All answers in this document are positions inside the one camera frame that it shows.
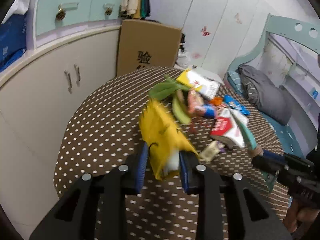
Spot blue storage box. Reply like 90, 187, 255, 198
0, 14, 27, 72

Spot red white carton box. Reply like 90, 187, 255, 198
210, 107, 249, 148

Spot blue snack packet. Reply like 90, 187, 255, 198
223, 95, 250, 116

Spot yellow white book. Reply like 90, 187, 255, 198
176, 69, 220, 100

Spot beige paper tag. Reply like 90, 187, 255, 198
199, 140, 225, 162

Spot hanging clothes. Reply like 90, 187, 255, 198
120, 0, 151, 20

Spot green plush leaf toy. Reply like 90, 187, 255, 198
149, 75, 191, 125

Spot brown polka dot tablecloth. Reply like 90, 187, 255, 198
53, 66, 291, 240

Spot grey folded blanket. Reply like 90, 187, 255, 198
238, 65, 293, 126

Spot white curved cabinet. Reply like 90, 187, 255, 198
1, 26, 120, 239

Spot person right hand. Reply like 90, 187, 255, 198
283, 199, 319, 233

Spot large cardboard box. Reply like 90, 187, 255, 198
116, 20, 182, 76

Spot mint green drawer unit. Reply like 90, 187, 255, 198
26, 0, 121, 50

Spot teal bed mattress cover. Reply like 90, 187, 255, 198
224, 72, 304, 158

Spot pink blue snack wrapper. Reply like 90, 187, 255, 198
187, 89, 217, 119

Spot white plastic bag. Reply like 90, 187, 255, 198
176, 48, 190, 69

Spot orange bottle cap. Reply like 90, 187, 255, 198
209, 96, 223, 106

